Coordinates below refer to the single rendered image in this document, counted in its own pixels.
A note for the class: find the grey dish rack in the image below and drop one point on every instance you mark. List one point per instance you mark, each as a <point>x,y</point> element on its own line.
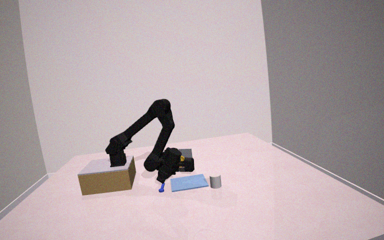
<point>186,153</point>

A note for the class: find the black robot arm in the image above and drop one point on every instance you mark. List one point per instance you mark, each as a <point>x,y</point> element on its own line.
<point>161,109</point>

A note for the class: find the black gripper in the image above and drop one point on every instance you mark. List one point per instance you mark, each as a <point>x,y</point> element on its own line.
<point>188,165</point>

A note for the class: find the light blue mat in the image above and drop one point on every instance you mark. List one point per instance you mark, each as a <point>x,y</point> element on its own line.
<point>188,182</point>

